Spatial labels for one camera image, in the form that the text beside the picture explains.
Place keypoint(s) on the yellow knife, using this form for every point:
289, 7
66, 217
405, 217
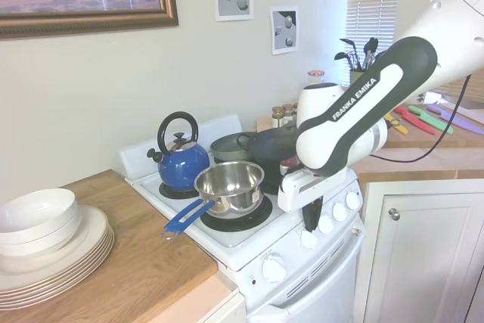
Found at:
397, 126

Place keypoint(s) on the thick wooden cutting board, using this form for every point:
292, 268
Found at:
264, 124

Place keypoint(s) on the white drawer cabinet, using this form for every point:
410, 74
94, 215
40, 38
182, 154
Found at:
211, 304

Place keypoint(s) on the white burner knob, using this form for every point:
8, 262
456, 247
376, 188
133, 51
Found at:
339, 211
352, 200
309, 240
326, 225

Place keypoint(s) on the large white oven knob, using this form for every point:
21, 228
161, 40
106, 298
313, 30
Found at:
274, 269

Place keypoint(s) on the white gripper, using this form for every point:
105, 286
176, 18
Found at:
298, 190

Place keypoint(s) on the white bowl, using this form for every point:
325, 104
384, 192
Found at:
45, 238
38, 207

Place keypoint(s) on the jar with red checked lid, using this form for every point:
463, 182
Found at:
316, 77

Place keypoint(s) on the wooden butcher block board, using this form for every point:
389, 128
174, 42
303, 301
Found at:
151, 232

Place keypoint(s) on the white electric stove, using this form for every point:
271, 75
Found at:
242, 251

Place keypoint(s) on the silver cabinet knob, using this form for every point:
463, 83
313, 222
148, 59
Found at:
394, 214

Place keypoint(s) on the spheres and cube print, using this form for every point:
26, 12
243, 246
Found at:
284, 31

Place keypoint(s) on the black stove burner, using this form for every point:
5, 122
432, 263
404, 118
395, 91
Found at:
242, 221
272, 188
170, 191

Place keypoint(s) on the purple knife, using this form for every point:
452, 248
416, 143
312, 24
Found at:
457, 120

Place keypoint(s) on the glass spice jar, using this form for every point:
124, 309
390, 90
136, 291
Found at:
295, 111
288, 115
278, 118

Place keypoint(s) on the green utensil holder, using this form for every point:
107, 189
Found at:
356, 77

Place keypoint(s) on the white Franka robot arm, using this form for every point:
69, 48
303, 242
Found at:
359, 111

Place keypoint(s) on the red knife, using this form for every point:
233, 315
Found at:
414, 120

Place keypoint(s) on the stack of gold-rimmed plates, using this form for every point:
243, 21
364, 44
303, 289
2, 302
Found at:
75, 262

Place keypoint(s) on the green knife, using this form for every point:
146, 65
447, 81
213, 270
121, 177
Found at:
431, 118

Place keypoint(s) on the white cabinet with knob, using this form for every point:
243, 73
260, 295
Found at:
423, 255

